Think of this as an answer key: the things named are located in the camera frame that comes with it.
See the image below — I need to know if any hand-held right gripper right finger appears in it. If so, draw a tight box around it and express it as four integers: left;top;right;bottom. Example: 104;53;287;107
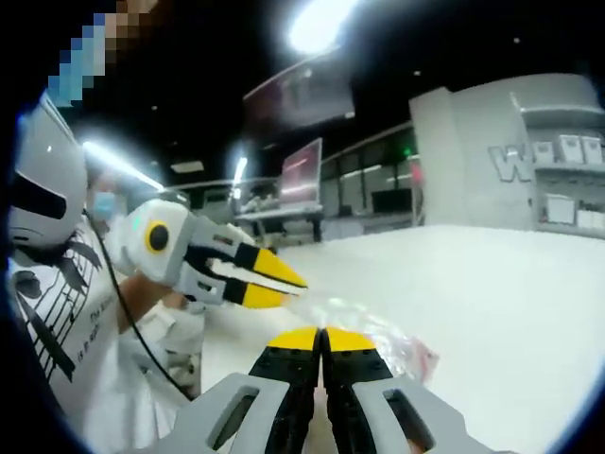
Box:
321;325;516;454

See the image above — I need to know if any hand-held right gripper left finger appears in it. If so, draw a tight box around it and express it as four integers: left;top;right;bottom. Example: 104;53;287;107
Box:
155;325;323;454

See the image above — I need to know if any clear resealable bag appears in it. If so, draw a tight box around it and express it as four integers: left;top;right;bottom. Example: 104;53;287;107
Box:
283;295;441;385

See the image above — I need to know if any person's right hand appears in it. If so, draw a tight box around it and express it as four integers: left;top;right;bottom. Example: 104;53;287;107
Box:
305;386;339;454

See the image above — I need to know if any white background table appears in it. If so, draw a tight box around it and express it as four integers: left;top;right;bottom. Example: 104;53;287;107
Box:
233;205;325;243

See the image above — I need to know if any long tube lamp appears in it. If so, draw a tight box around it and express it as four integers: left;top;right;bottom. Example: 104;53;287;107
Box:
81;140;163;191

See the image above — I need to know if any red monitor screen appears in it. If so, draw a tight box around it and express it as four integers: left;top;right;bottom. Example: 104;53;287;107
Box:
281;137;324;212

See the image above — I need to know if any grey chest device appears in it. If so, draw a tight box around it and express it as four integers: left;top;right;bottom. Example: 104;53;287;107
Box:
8;92;90;253

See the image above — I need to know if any person in white shirt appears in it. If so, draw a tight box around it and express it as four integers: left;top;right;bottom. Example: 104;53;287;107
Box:
9;221;205;451

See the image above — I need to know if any dark hanging sign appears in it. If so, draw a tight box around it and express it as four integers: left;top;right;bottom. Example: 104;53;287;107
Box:
242;61;356;130

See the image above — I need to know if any bright ceiling lamp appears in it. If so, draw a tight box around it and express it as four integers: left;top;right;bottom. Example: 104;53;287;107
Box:
286;0;363;54

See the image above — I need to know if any group of white storage bins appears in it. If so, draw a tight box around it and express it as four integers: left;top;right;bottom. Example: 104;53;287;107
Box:
538;133;605;233

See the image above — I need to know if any grey shelf unit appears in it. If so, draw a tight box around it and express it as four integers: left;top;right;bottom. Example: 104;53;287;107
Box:
510;91;605;236

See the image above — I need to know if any black cable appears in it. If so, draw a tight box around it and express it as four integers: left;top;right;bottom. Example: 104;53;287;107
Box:
84;210;193;402

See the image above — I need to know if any grey wall letter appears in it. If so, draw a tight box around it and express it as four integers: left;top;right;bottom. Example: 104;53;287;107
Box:
489;141;538;183

